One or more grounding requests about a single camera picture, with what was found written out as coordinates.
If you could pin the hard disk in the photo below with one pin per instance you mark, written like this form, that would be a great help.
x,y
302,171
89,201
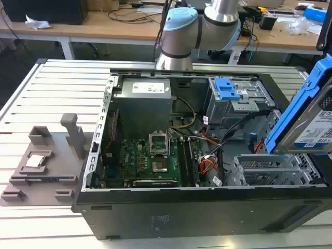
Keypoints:
x,y
311,122

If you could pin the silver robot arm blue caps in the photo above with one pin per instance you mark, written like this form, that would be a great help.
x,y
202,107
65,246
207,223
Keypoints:
x,y
181,33

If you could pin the metal disk bay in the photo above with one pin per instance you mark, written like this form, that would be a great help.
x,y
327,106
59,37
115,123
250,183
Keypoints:
x,y
259,171

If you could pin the black RAM slot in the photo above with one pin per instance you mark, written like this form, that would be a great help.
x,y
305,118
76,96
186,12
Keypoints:
x,y
183,155
191,155
194,155
186,155

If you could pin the blue cardboard box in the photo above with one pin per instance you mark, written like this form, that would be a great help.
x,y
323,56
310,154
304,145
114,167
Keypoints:
x,y
315,14

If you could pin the clear plastic bag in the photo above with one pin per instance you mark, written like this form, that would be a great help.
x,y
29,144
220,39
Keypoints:
x,y
301,26

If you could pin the wooden desk with clutter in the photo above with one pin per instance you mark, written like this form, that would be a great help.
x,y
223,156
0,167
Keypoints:
x,y
280,39

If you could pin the small black box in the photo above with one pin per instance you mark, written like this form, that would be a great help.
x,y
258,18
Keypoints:
x,y
267,22

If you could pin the metal drive cage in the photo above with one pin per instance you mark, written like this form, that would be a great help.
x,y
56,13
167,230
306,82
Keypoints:
x,y
220,111

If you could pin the thin metal locking lever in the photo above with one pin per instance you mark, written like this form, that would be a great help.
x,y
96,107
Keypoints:
x,y
169,142

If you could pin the grey power supply unit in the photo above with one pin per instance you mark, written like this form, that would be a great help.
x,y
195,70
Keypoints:
x,y
142,109

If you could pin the CPU socket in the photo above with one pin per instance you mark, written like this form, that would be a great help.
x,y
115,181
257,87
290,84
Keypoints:
x,y
160,166

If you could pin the wooden desk white legs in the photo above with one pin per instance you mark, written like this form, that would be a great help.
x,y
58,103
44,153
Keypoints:
x,y
103,29

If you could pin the green motherboard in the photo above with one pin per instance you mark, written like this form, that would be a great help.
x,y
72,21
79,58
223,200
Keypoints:
x,y
135,155

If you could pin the black graphics card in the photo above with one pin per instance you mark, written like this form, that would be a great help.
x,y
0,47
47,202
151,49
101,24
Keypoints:
x,y
155,183

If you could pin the black PC case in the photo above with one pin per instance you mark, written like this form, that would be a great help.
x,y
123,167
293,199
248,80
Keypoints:
x,y
181,215

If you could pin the large black box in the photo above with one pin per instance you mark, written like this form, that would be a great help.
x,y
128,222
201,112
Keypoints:
x,y
44,11

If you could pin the crumpled white paper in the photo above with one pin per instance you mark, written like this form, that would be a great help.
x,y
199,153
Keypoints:
x,y
37,22

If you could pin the grey parts rack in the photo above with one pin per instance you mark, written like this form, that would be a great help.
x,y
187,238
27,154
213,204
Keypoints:
x,y
59,160

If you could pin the silver CPU chip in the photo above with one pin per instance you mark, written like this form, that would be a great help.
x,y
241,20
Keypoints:
x,y
36,161

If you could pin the blue plastic drive bracket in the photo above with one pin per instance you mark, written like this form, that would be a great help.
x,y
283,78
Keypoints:
x,y
225,89

